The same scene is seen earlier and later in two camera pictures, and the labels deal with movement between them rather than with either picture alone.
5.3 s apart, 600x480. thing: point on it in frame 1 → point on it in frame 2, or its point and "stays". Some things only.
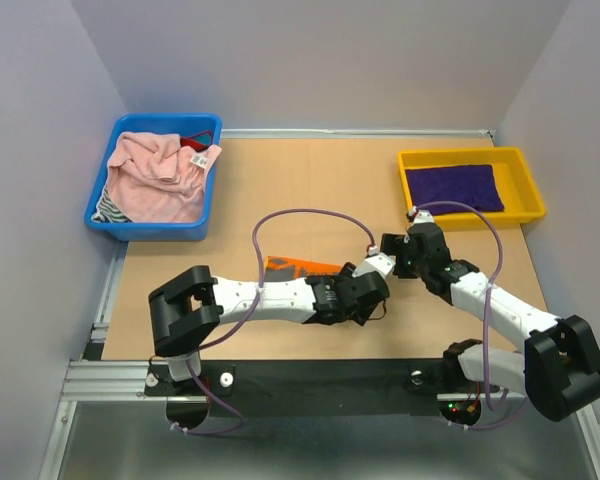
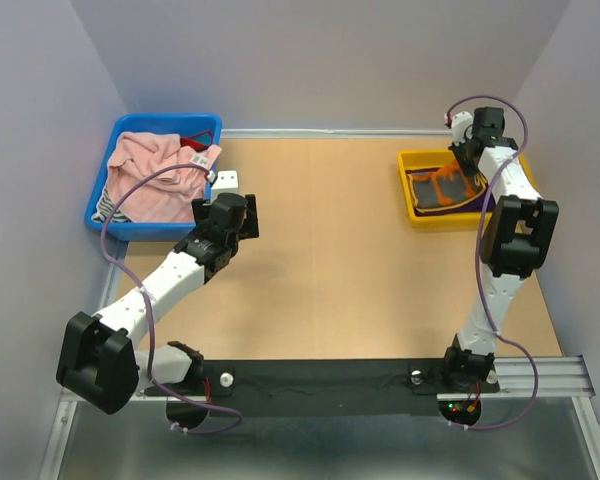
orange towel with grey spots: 281,269 → 446,188
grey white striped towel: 106,210 stays
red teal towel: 197,141 stays
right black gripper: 394,244 → 458,149
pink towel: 153,178 stays
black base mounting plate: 300,388 stays
